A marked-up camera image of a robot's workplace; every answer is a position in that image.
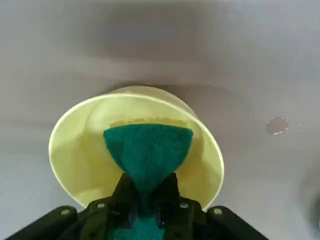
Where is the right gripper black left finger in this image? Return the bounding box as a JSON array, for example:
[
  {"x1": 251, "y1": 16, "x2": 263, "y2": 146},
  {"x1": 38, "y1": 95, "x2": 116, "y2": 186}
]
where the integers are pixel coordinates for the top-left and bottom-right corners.
[{"x1": 4, "y1": 173, "x2": 143, "y2": 240}]

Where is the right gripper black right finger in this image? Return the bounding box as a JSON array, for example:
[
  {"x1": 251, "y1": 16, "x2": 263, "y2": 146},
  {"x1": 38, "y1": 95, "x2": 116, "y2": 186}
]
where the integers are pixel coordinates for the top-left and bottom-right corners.
[{"x1": 149, "y1": 172, "x2": 270, "y2": 240}]

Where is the green and yellow sponge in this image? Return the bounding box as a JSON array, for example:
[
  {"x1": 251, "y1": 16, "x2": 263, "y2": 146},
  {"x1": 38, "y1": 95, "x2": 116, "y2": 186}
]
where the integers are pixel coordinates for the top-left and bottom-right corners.
[{"x1": 102, "y1": 123, "x2": 195, "y2": 240}]

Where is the small yellow dish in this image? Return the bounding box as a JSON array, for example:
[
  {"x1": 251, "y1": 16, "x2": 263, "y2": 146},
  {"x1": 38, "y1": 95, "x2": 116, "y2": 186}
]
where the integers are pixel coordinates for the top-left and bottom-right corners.
[{"x1": 47, "y1": 84, "x2": 225, "y2": 213}]

